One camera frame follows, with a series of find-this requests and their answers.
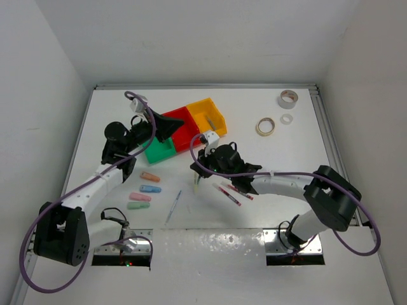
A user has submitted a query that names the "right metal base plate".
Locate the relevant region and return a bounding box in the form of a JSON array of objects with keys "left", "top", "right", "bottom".
[{"left": 263, "top": 227, "right": 323, "bottom": 256}]

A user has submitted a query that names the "green eraser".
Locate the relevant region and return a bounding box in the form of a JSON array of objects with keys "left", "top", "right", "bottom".
[{"left": 127, "top": 201, "right": 150, "bottom": 210}]

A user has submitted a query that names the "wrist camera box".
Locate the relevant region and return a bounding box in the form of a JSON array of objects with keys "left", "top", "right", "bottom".
[
  {"left": 202, "top": 130, "right": 220, "bottom": 149},
  {"left": 130, "top": 95, "right": 148, "bottom": 114}
]

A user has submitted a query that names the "red plastic bin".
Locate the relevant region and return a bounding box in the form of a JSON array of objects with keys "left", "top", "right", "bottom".
[{"left": 163, "top": 107, "right": 200, "bottom": 153}]

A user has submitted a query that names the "yellow plastic bin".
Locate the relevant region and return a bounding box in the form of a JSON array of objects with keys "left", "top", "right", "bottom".
[{"left": 186, "top": 98, "right": 227, "bottom": 137}]

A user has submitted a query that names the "large white tape roll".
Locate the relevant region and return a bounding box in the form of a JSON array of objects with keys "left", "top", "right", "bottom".
[{"left": 277, "top": 90, "right": 298, "bottom": 110}]

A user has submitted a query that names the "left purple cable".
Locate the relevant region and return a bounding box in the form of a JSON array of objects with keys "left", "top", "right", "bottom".
[{"left": 18, "top": 91, "right": 156, "bottom": 294}]

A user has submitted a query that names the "blue pen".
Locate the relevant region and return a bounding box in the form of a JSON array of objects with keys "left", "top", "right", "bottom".
[{"left": 165, "top": 190, "right": 182, "bottom": 225}]

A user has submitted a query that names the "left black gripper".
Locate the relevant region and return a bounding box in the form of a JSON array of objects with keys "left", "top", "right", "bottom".
[{"left": 123, "top": 107, "right": 183, "bottom": 153}]

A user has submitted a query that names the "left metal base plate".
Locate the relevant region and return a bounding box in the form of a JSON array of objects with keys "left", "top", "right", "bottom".
[{"left": 93, "top": 229, "right": 153, "bottom": 255}]

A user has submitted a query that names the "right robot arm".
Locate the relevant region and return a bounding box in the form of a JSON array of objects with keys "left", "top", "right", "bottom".
[{"left": 190, "top": 142, "right": 361, "bottom": 250}]

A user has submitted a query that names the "orange eraser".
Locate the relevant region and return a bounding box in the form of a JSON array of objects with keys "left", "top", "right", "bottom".
[{"left": 139, "top": 172, "right": 161, "bottom": 182}]

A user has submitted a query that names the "yellow pen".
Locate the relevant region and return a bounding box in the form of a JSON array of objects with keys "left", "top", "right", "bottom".
[{"left": 193, "top": 173, "right": 201, "bottom": 193}]

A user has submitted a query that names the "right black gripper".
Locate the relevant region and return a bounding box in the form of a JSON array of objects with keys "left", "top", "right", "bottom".
[{"left": 192, "top": 144, "right": 235, "bottom": 180}]

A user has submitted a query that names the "red pen upper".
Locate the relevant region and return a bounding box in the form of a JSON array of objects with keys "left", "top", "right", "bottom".
[{"left": 221, "top": 182, "right": 254, "bottom": 200}]

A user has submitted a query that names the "pink eraser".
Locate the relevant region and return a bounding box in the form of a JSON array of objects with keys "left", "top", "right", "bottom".
[{"left": 129, "top": 193, "right": 151, "bottom": 202}]

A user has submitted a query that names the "purple cable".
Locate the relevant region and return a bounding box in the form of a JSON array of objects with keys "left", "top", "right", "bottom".
[
  {"left": 190, "top": 133, "right": 382, "bottom": 257},
  {"left": 18, "top": 91, "right": 156, "bottom": 294}
]

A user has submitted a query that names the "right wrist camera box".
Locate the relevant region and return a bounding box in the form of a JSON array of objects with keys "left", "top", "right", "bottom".
[{"left": 202, "top": 130, "right": 220, "bottom": 149}]

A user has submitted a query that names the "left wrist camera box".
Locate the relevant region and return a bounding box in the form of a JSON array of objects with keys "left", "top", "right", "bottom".
[{"left": 130, "top": 95, "right": 148, "bottom": 114}]

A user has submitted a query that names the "red pen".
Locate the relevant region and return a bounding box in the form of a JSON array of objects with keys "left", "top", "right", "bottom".
[
  {"left": 221, "top": 182, "right": 254, "bottom": 200},
  {"left": 212, "top": 183, "right": 242, "bottom": 207}
]

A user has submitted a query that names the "red pen lower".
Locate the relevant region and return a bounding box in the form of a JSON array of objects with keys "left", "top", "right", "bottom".
[{"left": 212, "top": 183, "right": 242, "bottom": 207}]

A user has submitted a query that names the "green plastic bin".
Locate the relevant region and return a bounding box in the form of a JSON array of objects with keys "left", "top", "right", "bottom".
[{"left": 144, "top": 137, "right": 176, "bottom": 165}]

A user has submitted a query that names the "blue eraser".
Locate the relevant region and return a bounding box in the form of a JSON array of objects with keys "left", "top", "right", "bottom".
[{"left": 139, "top": 185, "right": 162, "bottom": 193}]

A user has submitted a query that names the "small white tape roll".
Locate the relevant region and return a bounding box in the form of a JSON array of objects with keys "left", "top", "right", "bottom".
[{"left": 280, "top": 114, "right": 293, "bottom": 125}]

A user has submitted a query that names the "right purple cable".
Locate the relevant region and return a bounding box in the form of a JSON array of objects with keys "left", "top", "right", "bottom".
[{"left": 190, "top": 133, "right": 382, "bottom": 257}]

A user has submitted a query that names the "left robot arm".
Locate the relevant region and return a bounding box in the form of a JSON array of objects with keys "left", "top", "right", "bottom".
[{"left": 33, "top": 112, "right": 184, "bottom": 266}]

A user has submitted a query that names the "metal base plate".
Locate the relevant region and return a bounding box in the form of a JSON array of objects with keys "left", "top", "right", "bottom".
[
  {"left": 93, "top": 229, "right": 153, "bottom": 255},
  {"left": 263, "top": 227, "right": 323, "bottom": 256}
]

